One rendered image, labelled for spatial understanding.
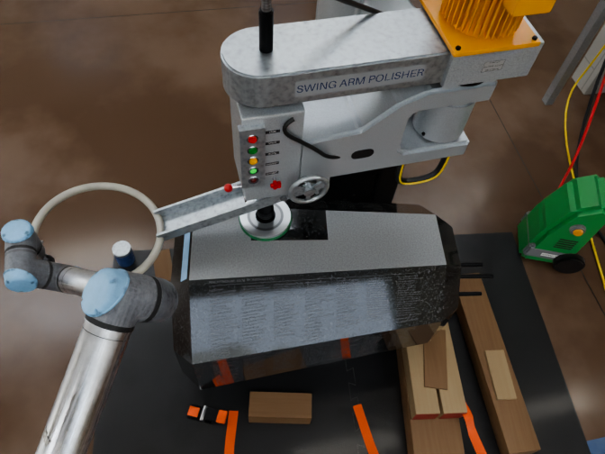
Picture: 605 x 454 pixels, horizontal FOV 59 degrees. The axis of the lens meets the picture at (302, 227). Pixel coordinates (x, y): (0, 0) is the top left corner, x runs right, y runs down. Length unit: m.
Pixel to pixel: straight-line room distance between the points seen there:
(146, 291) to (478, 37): 1.16
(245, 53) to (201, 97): 2.41
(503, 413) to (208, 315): 1.55
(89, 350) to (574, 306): 2.78
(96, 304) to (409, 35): 1.15
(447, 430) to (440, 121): 1.50
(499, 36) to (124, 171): 2.54
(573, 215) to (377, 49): 1.85
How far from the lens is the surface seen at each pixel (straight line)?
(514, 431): 2.94
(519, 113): 4.31
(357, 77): 1.62
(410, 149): 2.02
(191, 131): 3.78
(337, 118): 1.85
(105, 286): 1.31
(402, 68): 1.66
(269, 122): 1.65
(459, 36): 1.74
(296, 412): 2.70
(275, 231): 2.20
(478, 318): 3.08
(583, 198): 3.20
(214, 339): 2.22
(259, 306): 2.17
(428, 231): 2.33
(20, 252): 1.86
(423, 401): 2.70
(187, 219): 2.16
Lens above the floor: 2.75
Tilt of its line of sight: 57 degrees down
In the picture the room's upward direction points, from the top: 6 degrees clockwise
